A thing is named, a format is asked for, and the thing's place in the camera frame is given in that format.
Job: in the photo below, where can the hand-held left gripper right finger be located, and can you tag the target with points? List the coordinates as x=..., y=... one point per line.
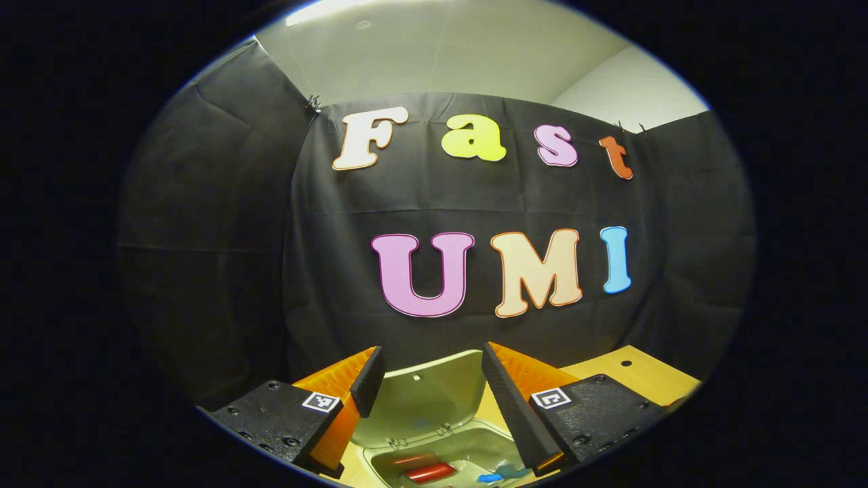
x=508, y=407

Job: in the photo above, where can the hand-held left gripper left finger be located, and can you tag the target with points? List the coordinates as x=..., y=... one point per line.
x=369, y=379

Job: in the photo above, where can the green desktop garbage bin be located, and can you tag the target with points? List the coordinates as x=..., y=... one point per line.
x=427, y=400

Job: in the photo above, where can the blue paper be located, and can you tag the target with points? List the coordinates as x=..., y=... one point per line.
x=489, y=478

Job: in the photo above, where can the red pop can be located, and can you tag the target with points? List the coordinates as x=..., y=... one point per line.
x=430, y=473

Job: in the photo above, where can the wooden desktop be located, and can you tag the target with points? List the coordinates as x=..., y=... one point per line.
x=644, y=376

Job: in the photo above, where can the black backdrop cloth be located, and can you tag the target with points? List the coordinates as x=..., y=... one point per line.
x=237, y=271

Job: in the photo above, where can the ceiling light panel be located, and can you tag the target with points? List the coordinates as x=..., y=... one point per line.
x=325, y=10

